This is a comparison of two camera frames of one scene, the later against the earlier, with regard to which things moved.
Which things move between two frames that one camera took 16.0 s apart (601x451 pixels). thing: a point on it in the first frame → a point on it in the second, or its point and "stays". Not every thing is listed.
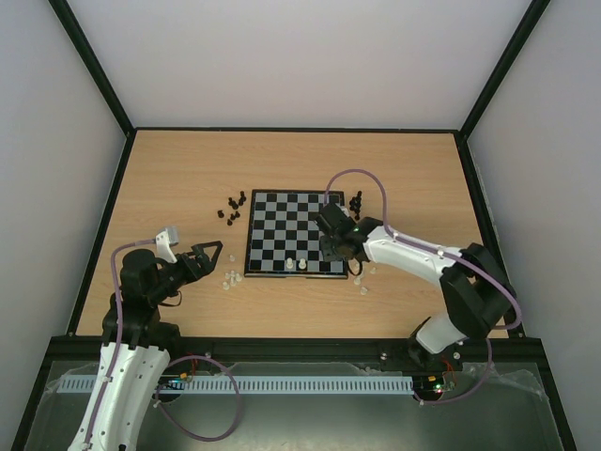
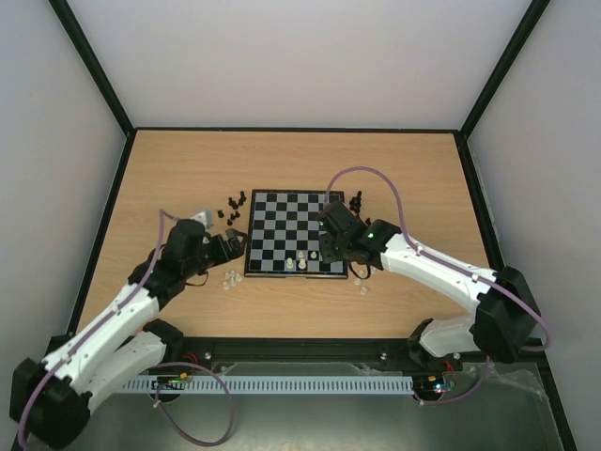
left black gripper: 208,266 → 237,249
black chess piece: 233,203 stays
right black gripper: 330,233 stays
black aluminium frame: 511,349 stays
